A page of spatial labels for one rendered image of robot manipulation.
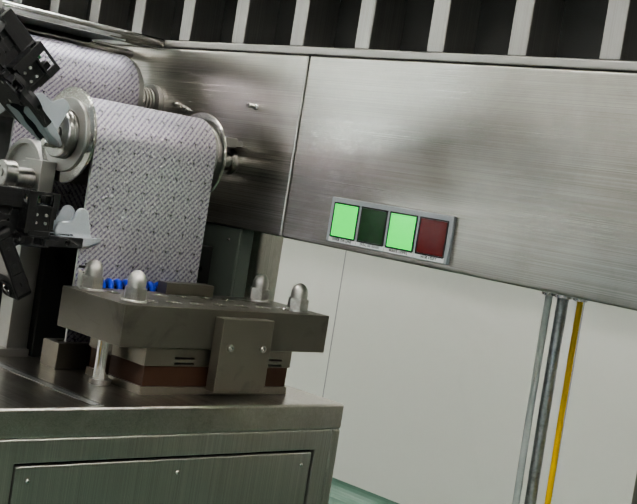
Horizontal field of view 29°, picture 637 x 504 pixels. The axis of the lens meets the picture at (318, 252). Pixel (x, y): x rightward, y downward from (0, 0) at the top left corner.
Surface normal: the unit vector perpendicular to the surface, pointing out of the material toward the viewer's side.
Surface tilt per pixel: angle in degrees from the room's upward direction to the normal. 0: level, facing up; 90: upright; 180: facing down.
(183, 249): 90
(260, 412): 90
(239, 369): 90
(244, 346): 90
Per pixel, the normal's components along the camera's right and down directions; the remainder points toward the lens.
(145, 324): 0.69, 0.15
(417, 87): -0.71, -0.07
